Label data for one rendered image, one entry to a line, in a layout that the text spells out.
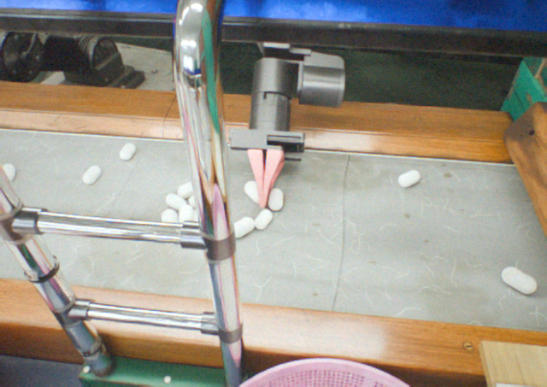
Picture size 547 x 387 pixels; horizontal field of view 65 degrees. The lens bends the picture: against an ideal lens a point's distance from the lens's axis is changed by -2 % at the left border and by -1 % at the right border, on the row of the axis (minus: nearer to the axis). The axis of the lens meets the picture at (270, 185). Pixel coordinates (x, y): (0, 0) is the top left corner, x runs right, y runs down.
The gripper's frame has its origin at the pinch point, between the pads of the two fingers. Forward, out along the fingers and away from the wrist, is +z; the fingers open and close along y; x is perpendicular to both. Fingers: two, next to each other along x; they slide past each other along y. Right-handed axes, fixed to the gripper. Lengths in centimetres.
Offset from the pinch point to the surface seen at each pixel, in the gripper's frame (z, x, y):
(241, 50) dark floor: -105, 178, -36
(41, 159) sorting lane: -4.8, 6.2, -36.7
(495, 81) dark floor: -90, 167, 103
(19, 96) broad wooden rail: -17, 13, -47
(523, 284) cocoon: 8.1, -5.9, 31.6
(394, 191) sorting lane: -3.4, 5.2, 18.7
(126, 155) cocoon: -6.2, 5.6, -22.5
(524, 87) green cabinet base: -23.0, 11.1, 40.3
